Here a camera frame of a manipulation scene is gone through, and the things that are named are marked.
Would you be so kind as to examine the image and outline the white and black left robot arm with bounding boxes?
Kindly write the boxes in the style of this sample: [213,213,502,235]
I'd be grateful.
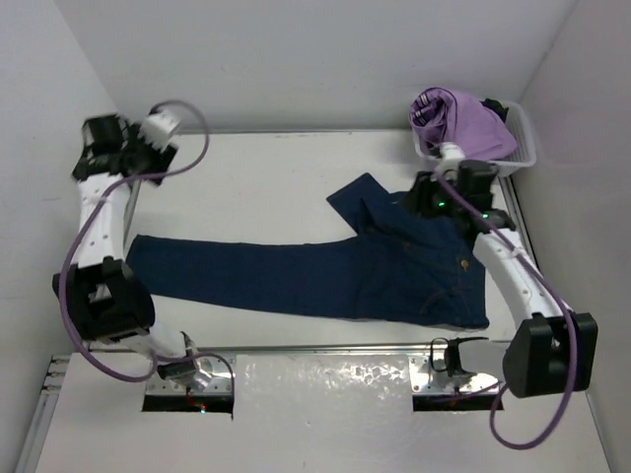
[53,109,188,359]

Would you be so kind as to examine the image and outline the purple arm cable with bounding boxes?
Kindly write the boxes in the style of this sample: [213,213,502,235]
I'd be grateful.
[429,167,581,449]
[57,100,238,383]

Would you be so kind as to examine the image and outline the purple folded garment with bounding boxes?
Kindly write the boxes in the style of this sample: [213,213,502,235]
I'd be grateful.
[408,87,518,161]

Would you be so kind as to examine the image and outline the white plastic basket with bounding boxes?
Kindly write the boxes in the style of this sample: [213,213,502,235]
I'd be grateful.
[412,101,536,177]

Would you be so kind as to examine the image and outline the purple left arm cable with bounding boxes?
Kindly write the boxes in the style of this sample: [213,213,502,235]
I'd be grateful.
[57,100,238,383]

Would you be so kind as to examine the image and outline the dark blue denim trousers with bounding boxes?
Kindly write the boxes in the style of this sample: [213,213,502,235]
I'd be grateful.
[126,174,489,330]

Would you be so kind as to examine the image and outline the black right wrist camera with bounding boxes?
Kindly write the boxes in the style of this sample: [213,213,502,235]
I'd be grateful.
[434,142,499,196]

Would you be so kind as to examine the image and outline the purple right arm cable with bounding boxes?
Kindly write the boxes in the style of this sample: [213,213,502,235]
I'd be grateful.
[429,167,581,449]

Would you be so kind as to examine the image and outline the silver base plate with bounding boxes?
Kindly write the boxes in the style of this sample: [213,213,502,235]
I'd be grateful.
[145,351,236,397]
[408,337,507,400]

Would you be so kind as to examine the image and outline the black garment in basket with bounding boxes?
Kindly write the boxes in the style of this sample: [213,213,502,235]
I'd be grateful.
[482,99,510,122]

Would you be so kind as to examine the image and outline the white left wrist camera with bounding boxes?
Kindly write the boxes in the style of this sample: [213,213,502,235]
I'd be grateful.
[139,109,180,150]

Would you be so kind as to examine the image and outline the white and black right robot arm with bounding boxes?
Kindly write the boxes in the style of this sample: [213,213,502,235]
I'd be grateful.
[400,161,598,398]

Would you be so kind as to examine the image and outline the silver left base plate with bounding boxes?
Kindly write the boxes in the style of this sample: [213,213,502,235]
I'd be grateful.
[145,351,236,397]

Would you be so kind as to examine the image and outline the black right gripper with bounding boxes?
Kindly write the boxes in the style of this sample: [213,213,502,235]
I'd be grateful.
[399,169,465,220]

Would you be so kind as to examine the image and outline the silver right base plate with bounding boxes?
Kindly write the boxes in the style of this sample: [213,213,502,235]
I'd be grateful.
[408,337,507,400]

